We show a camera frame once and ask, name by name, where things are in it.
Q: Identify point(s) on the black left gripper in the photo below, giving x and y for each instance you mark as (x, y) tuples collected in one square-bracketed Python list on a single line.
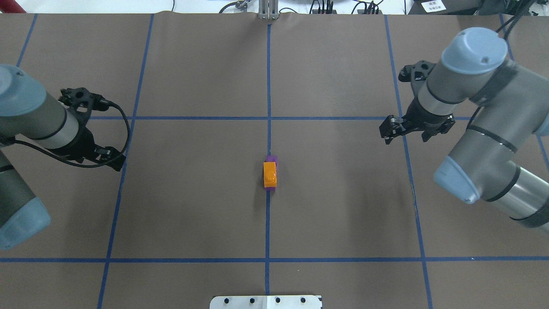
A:
[(87, 143)]

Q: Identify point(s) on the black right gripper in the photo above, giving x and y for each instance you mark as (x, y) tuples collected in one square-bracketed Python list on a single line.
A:
[(423, 119)]

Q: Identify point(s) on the purple trapezoid block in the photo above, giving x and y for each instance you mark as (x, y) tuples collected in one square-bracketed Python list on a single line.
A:
[(271, 158)]

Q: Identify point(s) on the orange trapezoid block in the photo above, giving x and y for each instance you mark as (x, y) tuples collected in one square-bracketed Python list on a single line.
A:
[(269, 175)]

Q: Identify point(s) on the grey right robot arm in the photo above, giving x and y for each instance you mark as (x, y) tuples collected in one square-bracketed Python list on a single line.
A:
[(512, 105)]

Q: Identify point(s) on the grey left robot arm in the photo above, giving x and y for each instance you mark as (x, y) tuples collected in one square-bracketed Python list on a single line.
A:
[(56, 127)]

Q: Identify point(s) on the black box with label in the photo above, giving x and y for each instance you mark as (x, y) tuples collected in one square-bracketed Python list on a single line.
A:
[(445, 7)]

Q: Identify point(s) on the red object at corner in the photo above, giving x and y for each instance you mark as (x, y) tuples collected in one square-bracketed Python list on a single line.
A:
[(11, 6)]

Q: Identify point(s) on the brown paper table mat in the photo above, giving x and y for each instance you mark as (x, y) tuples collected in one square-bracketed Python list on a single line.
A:
[(360, 223)]

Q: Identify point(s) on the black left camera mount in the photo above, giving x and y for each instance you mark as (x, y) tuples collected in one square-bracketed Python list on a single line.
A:
[(76, 98)]

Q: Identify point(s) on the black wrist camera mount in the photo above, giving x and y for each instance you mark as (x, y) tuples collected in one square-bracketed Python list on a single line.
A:
[(416, 74)]

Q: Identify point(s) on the grey metal clamp post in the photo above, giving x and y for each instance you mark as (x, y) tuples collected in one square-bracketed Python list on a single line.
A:
[(268, 9)]

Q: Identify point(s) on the white metal base plate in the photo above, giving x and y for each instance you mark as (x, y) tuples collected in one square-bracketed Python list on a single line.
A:
[(267, 302)]

